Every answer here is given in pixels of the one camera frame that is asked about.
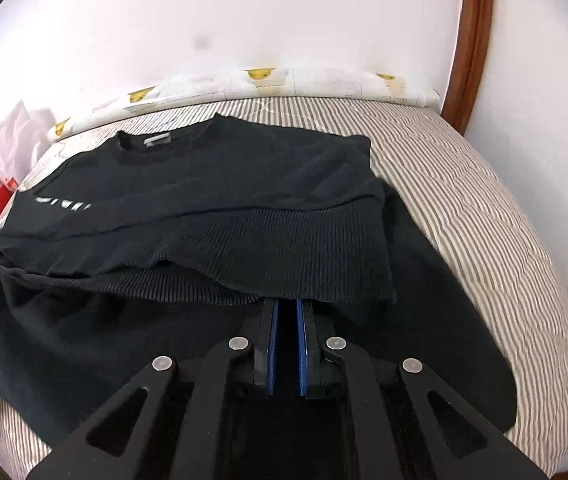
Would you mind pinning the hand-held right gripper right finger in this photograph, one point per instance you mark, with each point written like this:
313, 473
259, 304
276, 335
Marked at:
305, 345

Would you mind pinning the black sweatshirt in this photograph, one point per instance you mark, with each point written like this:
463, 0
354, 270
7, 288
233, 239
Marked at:
214, 200

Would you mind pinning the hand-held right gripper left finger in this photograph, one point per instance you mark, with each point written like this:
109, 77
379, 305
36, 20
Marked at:
271, 345

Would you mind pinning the striped bed mattress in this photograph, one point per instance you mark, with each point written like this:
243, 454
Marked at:
464, 185

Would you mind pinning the white plastic shopping bag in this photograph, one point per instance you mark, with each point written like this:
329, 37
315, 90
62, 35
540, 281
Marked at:
14, 130

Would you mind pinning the duck print rolled cloth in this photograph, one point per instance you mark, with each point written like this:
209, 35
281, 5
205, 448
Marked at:
314, 82

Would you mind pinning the brown wooden door frame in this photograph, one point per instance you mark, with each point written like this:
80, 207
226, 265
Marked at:
471, 50

